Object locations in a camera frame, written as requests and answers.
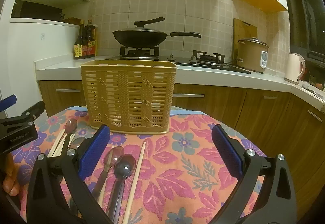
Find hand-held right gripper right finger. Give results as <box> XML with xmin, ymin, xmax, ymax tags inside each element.
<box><xmin>211</xmin><ymin>124</ymin><xmax>298</xmax><ymax>224</ymax></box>

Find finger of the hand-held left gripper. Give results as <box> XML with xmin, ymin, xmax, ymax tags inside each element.
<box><xmin>0</xmin><ymin>95</ymin><xmax>17</xmax><ymax>112</ymax></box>
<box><xmin>0</xmin><ymin>101</ymin><xmax>46</xmax><ymax>127</ymax></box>

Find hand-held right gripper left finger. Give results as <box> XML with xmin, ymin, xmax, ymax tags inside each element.
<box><xmin>27</xmin><ymin>124</ymin><xmax>116</xmax><ymax>224</ymax></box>

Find reddish translucent spoon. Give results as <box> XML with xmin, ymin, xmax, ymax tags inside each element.
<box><xmin>91</xmin><ymin>146</ymin><xmax>124</xmax><ymax>201</ymax></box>
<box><xmin>60</xmin><ymin>118</ymin><xmax>78</xmax><ymax>157</ymax></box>

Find dark blue translucent spoon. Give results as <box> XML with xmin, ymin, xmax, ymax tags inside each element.
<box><xmin>105</xmin><ymin>154</ymin><xmax>137</xmax><ymax>223</ymax></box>

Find tan plastic utensil basket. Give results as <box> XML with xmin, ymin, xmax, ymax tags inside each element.
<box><xmin>80</xmin><ymin>60</ymin><xmax>178</xmax><ymax>135</ymax></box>

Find person's left hand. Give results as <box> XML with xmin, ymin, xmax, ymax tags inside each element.
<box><xmin>2</xmin><ymin>154</ymin><xmax>21</xmax><ymax>197</ymax></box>

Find floral tablecloth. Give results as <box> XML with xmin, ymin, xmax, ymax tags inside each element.
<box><xmin>10</xmin><ymin>106</ymin><xmax>268</xmax><ymax>224</ymax></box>

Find white kitchen countertop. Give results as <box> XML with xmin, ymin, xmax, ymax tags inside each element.
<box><xmin>34</xmin><ymin>55</ymin><xmax>325</xmax><ymax>113</ymax></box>

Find dark soy sauce bottle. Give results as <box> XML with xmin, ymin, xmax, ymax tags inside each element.
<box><xmin>74</xmin><ymin>20</ymin><xmax>88</xmax><ymax>60</ymax></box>
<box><xmin>84</xmin><ymin>19</ymin><xmax>98</xmax><ymax>58</ymax></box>

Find dark microwave oven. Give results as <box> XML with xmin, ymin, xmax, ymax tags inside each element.
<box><xmin>11</xmin><ymin>0</ymin><xmax>65</xmax><ymax>22</ymax></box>

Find beige rice cooker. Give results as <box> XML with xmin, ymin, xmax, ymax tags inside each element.
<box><xmin>235</xmin><ymin>37</ymin><xmax>270</xmax><ymax>74</ymax></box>

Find black gas stove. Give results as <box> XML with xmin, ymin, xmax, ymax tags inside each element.
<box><xmin>105</xmin><ymin>46</ymin><xmax>252</xmax><ymax>74</ymax></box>

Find white electric kettle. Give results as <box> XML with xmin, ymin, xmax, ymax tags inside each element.
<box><xmin>284</xmin><ymin>53</ymin><xmax>307</xmax><ymax>85</ymax></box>

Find wooden cutting board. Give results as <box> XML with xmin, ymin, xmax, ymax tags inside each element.
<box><xmin>233</xmin><ymin>18</ymin><xmax>258</xmax><ymax>58</ymax></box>

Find black wok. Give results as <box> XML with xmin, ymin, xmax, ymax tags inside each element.
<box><xmin>112</xmin><ymin>29</ymin><xmax>202</xmax><ymax>47</ymax></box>

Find dark window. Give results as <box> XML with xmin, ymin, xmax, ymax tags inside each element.
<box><xmin>281</xmin><ymin>0</ymin><xmax>325</xmax><ymax>68</ymax></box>

